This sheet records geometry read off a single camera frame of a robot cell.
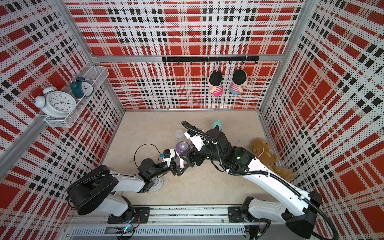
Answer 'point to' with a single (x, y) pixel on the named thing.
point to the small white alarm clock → (157, 184)
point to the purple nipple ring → (183, 147)
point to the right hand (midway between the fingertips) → (190, 149)
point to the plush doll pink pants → (214, 80)
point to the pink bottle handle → (181, 160)
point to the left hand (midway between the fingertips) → (190, 156)
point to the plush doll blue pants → (240, 78)
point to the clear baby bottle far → (178, 133)
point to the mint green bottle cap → (218, 122)
